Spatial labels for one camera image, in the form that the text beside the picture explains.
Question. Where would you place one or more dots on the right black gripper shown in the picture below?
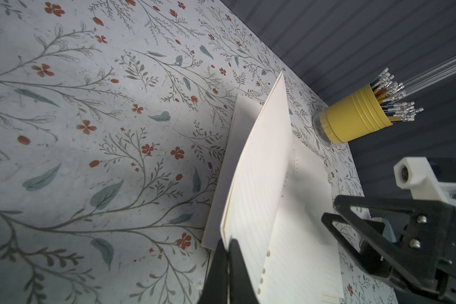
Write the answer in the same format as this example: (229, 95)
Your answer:
(426, 250)

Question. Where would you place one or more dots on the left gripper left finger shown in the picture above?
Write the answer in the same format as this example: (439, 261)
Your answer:
(216, 287)

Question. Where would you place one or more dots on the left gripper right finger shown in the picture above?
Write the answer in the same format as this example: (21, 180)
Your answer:
(240, 287)

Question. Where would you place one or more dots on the cream lined notebook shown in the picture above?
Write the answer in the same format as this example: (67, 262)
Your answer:
(271, 194)

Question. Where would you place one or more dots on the yellow pencil cup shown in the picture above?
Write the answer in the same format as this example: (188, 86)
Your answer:
(356, 115)

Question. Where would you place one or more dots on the bundle of pencils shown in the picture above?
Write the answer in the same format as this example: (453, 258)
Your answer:
(389, 95)

